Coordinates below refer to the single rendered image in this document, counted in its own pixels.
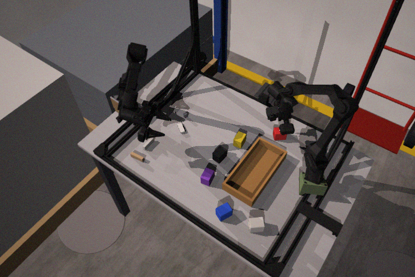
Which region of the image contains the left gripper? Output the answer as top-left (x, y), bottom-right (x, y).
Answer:
top-left (274, 100), bottom-right (295, 135)

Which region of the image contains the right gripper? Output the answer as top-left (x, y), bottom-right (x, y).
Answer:
top-left (130, 102), bottom-right (171, 142)

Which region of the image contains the brown rectangular block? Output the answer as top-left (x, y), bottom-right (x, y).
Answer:
top-left (130, 152), bottom-right (144, 162)

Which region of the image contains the orange-tan shallow tray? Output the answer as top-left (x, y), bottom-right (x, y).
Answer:
top-left (222, 137), bottom-right (287, 207)

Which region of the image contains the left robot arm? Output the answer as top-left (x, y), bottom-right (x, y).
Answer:
top-left (266, 81), bottom-right (359, 184)

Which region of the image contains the red block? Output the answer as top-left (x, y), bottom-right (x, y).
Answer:
top-left (273, 127), bottom-right (287, 140)

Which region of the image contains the blue block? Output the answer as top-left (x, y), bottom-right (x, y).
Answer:
top-left (216, 202), bottom-right (232, 221)

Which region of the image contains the purple block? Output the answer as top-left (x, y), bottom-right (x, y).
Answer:
top-left (200, 168), bottom-right (215, 186)

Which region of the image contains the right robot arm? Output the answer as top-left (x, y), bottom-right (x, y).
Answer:
top-left (116, 42), bottom-right (152, 123)

